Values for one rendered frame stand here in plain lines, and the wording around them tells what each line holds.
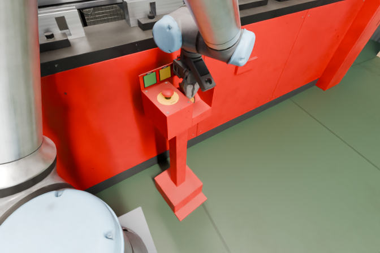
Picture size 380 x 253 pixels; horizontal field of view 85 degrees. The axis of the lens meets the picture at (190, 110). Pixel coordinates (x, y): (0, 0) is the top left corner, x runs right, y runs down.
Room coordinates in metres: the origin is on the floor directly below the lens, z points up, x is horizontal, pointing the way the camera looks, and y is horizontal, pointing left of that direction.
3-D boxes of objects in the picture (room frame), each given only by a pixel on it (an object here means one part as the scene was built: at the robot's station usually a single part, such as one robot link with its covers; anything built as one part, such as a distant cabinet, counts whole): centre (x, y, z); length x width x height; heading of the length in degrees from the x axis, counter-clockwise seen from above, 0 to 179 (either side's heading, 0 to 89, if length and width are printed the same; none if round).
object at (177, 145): (0.56, 0.05, 0.39); 0.06 x 0.06 x 0.54; 41
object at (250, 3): (1.13, -0.24, 0.89); 0.30 x 0.05 x 0.03; 124
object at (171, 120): (0.56, 0.05, 0.75); 0.20 x 0.16 x 0.18; 131
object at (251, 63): (1.05, -0.31, 0.58); 0.15 x 0.02 x 0.07; 124
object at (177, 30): (0.48, 0.03, 1.03); 0.11 x 0.11 x 0.08; 62
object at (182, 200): (0.53, 0.03, 0.06); 0.25 x 0.20 x 0.12; 41
